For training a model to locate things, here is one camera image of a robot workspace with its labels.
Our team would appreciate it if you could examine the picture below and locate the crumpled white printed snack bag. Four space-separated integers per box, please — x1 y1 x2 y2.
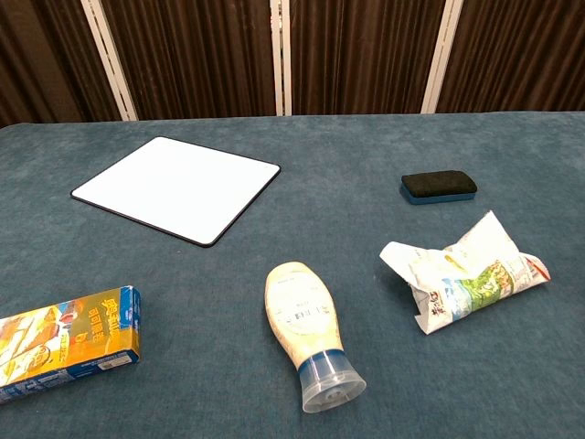
378 209 552 337

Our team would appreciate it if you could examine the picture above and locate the cream sauce squeeze bottle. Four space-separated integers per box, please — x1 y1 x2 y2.
264 261 368 414

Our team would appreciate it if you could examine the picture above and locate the white square board black edge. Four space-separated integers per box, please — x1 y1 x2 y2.
69 135 282 249

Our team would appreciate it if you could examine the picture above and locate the black and blue whiteboard eraser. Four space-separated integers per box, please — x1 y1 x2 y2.
399 169 479 206

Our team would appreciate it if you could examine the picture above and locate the brown pleated screen panel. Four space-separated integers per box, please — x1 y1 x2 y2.
288 0 446 116
436 0 585 114
101 0 278 122
0 0 125 129

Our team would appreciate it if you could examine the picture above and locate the blue-grey table cloth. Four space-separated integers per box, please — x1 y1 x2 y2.
0 109 585 439

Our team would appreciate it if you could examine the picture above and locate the yellow and blue biscuit box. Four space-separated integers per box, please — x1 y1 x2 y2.
0 285 143 406

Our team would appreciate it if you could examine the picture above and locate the white screen frame post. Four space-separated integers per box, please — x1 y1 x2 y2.
80 0 139 122
420 0 465 114
271 0 293 117

